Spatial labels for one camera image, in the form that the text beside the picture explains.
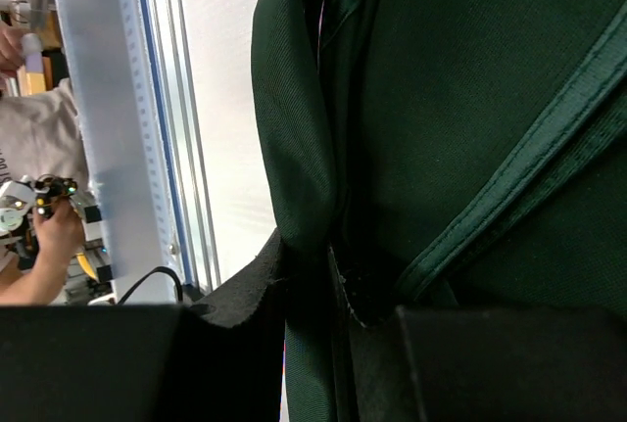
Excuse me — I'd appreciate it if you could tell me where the person's bare hand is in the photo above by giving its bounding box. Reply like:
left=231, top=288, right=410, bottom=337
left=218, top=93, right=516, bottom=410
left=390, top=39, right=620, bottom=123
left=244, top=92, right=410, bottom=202
left=34, top=200, right=84, bottom=263

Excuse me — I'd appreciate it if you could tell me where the aluminium front rail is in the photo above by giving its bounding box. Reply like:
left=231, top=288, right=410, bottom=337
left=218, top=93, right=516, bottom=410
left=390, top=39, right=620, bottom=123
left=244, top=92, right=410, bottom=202
left=140, top=0, right=221, bottom=293

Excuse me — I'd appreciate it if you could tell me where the handheld teleoperation controller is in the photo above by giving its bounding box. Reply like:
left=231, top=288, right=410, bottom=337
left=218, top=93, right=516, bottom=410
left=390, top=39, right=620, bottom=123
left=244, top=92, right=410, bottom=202
left=1, top=175, right=78, bottom=239

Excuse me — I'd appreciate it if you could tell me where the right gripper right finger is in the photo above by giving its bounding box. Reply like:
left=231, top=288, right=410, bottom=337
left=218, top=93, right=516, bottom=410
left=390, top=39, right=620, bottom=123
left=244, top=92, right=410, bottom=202
left=327, top=252, right=626, bottom=421

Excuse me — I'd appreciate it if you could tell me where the white slotted cable duct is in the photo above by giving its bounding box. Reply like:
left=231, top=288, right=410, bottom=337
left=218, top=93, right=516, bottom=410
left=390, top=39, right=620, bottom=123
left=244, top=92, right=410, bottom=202
left=56, top=0, right=176, bottom=304

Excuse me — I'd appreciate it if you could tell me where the dark green cloth napkin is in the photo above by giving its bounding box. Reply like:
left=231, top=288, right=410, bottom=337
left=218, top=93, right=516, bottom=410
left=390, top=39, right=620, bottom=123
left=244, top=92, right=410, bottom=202
left=252, top=0, right=626, bottom=421

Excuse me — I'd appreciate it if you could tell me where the black thin cable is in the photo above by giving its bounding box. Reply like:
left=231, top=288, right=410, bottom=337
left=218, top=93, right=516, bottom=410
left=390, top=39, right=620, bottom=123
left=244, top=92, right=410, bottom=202
left=117, top=265, right=185, bottom=305

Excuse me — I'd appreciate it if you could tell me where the person in beige shirt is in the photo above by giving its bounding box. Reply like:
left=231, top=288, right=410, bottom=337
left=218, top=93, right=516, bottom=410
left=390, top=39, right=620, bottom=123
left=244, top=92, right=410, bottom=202
left=1, top=78, right=89, bottom=189

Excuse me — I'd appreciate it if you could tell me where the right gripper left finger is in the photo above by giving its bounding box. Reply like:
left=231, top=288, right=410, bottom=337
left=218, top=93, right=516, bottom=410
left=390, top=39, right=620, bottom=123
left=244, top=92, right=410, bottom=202
left=1, top=235, right=284, bottom=421

